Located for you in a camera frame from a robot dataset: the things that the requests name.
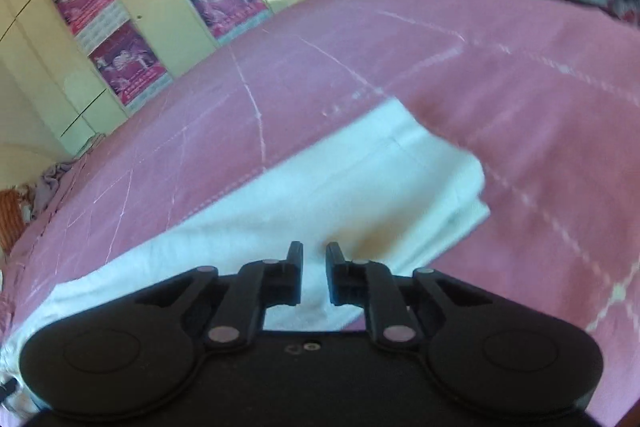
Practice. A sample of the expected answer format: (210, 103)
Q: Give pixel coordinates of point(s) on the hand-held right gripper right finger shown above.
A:
(334, 274)

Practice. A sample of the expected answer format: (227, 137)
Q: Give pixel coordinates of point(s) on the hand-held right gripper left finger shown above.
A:
(295, 274)

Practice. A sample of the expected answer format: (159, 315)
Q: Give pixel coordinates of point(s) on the white pants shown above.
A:
(310, 202)

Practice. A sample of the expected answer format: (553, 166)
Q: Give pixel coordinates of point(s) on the pink checked bedspread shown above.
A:
(450, 57)

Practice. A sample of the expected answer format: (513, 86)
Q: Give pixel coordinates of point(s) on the lilac crumpled cloth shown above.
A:
(52, 187)

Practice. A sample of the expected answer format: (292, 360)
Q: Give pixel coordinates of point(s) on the orange striped pillow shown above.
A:
(10, 219)

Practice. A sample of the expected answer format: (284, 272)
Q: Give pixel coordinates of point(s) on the cream wooden headboard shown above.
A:
(25, 167)

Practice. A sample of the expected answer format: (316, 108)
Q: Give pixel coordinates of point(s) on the cream wardrobe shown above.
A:
(30, 32)

